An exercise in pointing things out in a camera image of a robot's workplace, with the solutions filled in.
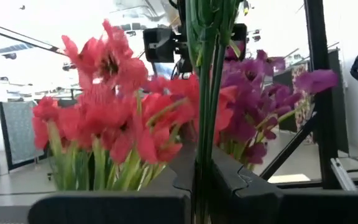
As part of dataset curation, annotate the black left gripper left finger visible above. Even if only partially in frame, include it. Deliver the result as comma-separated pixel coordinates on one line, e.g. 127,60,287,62
28,143,198,224

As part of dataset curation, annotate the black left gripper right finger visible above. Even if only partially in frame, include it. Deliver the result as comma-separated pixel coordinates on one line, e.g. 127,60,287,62
211,147,358,224

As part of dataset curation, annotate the red poppy flower bunch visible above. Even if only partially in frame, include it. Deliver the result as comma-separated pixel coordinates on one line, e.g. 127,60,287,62
31,18,183,191

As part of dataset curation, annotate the silver aluminium extrusion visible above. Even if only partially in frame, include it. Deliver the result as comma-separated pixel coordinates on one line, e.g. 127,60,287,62
330,157,357,191

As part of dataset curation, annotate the grey patterned panel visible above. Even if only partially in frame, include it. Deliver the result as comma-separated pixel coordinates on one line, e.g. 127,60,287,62
0,100,48,172

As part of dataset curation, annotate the black table frame rail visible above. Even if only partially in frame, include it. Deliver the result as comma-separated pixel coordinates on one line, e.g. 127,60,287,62
273,177,358,191

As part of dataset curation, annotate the black diagonal frame brace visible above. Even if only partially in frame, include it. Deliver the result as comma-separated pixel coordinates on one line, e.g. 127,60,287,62
259,114,318,181

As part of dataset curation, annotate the black frame bar with lights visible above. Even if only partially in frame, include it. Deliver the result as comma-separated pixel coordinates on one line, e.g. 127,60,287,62
0,18,67,56

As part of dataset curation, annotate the black frame post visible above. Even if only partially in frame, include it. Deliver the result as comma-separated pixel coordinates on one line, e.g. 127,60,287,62
303,0,343,190

